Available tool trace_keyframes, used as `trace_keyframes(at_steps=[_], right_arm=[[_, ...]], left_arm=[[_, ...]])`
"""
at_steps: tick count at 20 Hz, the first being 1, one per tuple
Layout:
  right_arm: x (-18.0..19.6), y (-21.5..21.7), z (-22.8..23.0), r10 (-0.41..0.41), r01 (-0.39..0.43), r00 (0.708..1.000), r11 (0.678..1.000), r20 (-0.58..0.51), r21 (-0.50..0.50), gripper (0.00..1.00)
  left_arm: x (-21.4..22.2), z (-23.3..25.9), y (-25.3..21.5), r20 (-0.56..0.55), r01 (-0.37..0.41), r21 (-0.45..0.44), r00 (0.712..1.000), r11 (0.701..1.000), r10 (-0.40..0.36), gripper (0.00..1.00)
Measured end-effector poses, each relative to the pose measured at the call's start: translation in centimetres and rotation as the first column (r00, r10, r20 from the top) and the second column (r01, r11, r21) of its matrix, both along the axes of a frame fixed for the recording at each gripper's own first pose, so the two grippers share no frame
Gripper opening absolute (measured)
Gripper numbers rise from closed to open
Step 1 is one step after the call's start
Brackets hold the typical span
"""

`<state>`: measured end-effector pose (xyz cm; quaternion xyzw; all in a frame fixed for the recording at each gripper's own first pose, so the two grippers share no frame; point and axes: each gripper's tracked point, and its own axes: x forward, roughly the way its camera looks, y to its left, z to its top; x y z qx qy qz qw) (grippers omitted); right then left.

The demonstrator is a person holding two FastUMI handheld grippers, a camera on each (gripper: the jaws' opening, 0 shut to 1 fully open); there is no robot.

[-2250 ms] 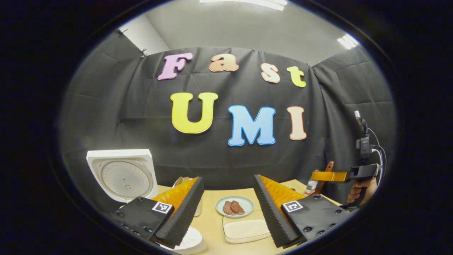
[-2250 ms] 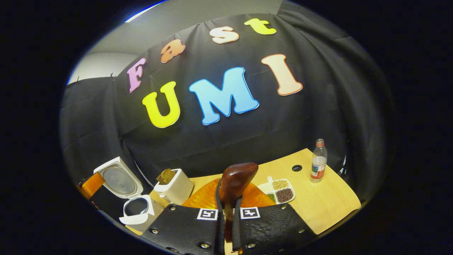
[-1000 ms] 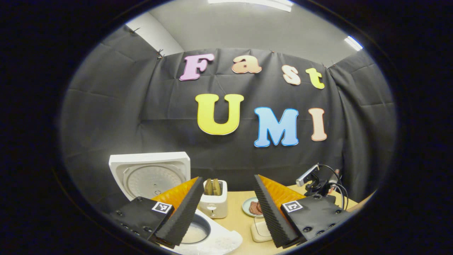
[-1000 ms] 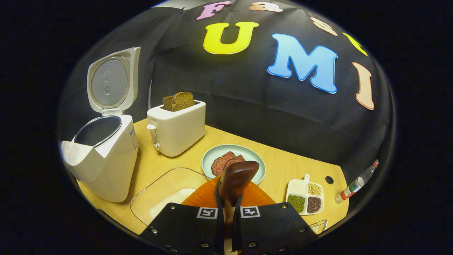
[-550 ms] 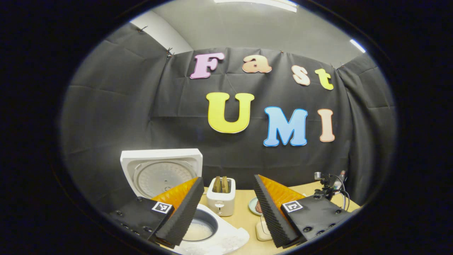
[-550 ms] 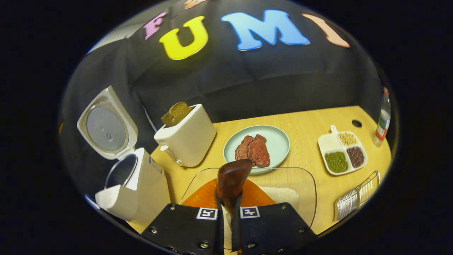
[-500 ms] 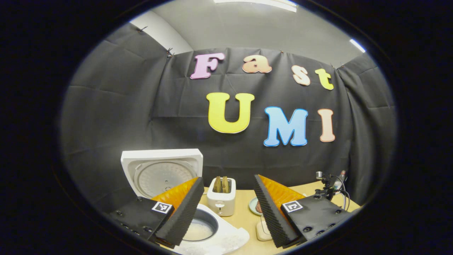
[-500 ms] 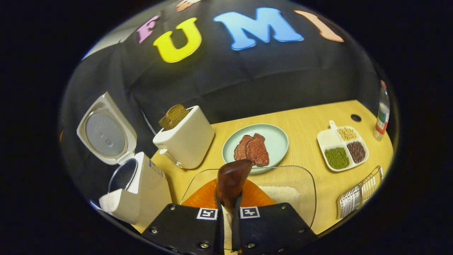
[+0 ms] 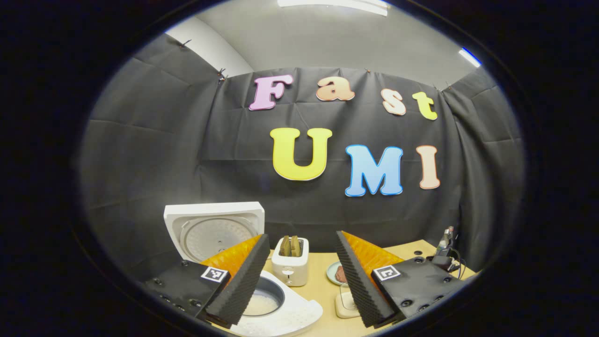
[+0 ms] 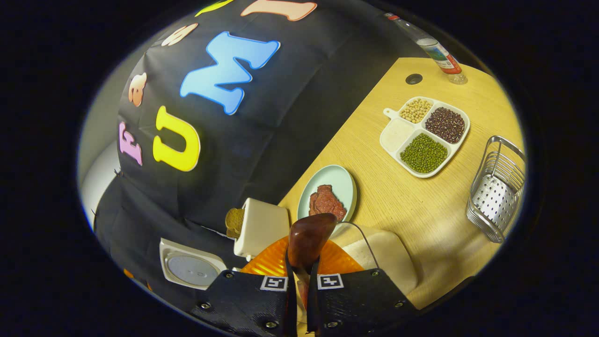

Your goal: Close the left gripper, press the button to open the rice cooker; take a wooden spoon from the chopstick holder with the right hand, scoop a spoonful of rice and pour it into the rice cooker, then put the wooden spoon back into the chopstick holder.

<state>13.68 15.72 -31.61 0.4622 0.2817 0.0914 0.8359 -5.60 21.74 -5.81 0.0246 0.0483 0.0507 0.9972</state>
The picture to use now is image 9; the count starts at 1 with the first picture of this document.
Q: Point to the white rice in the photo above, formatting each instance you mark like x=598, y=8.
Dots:
x=262, y=305

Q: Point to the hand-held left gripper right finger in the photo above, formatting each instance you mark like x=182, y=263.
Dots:
x=360, y=285

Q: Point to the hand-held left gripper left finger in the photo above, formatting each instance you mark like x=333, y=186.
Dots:
x=243, y=285

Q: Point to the long ceiling light panel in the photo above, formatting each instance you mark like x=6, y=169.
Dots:
x=332, y=5

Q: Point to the white toaster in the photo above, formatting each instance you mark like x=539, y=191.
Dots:
x=290, y=269

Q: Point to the black backdrop cloth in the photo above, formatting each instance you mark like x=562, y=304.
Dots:
x=140, y=150

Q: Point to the white rice cooker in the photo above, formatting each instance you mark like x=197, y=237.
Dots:
x=210, y=220

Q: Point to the brown meat slice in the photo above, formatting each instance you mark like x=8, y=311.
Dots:
x=340, y=275

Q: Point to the small grey bottle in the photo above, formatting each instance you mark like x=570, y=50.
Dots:
x=447, y=241

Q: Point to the small ceiling light panel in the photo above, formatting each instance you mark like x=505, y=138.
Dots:
x=469, y=57

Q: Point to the light blue plate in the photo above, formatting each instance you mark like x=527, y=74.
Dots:
x=331, y=274

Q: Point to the brown toast slice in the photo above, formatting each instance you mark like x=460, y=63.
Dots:
x=284, y=245
x=296, y=246

